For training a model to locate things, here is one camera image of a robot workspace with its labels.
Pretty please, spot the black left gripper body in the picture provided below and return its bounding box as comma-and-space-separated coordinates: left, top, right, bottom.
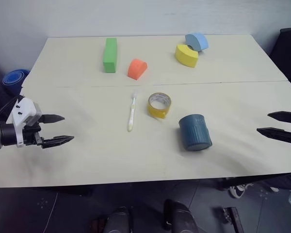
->
21, 117, 45, 148

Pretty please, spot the yellow foam arch block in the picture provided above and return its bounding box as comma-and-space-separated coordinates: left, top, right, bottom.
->
175, 44, 199, 68

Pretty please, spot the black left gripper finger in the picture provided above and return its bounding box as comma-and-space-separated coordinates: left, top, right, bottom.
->
39, 114, 65, 124
41, 135, 75, 149

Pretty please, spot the white yellow toothbrush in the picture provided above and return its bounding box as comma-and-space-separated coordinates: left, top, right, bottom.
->
127, 90, 139, 133

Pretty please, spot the dark metal floor bracket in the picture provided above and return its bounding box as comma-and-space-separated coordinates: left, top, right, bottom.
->
222, 206, 245, 233

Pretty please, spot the yellow tape roll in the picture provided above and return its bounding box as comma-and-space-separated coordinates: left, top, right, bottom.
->
147, 92, 172, 120

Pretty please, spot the orange foam half-round block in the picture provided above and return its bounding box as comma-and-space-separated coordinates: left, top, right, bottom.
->
127, 58, 148, 81

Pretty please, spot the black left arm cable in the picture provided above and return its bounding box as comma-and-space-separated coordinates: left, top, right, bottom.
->
0, 95, 24, 122

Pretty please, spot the dark rounded robot foot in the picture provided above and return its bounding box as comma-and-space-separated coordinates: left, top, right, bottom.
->
104, 206, 133, 233
162, 199, 200, 233

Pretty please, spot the blue foam arch block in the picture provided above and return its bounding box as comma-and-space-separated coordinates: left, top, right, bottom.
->
185, 32, 209, 52

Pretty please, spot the green foam rectangular block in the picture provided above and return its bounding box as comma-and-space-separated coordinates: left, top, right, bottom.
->
102, 37, 118, 73

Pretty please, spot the dark blue ribbed cup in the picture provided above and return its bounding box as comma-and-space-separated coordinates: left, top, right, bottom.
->
178, 114, 213, 152

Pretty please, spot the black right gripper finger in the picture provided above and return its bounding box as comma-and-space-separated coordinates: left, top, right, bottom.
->
256, 127, 291, 146
267, 111, 291, 124

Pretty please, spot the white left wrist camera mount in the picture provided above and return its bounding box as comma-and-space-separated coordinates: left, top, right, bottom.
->
5, 97, 42, 149

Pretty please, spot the black white sneaker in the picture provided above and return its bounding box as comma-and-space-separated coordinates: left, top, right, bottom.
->
229, 183, 254, 199

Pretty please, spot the black chair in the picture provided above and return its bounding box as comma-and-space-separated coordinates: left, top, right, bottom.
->
268, 28, 291, 95

